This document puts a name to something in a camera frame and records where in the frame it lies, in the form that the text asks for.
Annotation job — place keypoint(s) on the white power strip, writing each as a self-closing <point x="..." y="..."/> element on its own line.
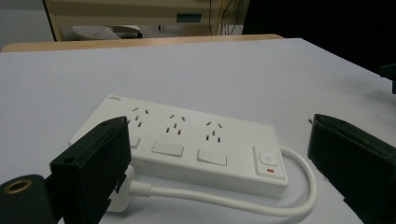
<point x="193" y="146"/>

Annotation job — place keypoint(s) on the white power plug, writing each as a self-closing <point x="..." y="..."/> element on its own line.
<point x="123" y="194"/>

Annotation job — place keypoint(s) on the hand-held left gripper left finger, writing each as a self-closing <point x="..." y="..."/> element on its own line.
<point x="90" y="165"/>

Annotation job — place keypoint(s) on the grey white cloth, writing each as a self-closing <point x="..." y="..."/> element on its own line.
<point x="99" y="32"/>

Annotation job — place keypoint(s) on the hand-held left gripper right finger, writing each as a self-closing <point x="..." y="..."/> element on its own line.
<point x="358" y="168"/>

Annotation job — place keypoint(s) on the beige cabinet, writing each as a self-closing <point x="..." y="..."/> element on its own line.
<point x="124" y="12"/>

